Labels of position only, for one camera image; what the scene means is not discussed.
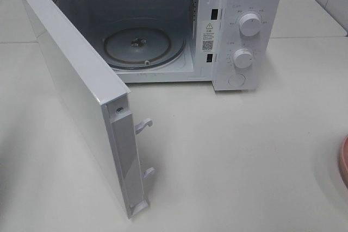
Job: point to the round white door button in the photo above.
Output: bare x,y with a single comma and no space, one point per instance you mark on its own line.
237,80

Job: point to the white timer knob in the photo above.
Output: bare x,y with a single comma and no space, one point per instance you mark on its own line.
243,58

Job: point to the warning label sticker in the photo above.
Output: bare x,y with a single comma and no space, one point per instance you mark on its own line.
208,35

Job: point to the upper white power knob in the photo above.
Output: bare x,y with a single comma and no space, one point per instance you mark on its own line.
250,24

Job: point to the white microwave door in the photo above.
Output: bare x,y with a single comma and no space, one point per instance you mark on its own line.
97,100

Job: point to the pink round plate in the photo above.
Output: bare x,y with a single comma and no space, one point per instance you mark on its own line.
343,161

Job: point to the white microwave oven body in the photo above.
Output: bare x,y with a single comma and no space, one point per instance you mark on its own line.
94,19

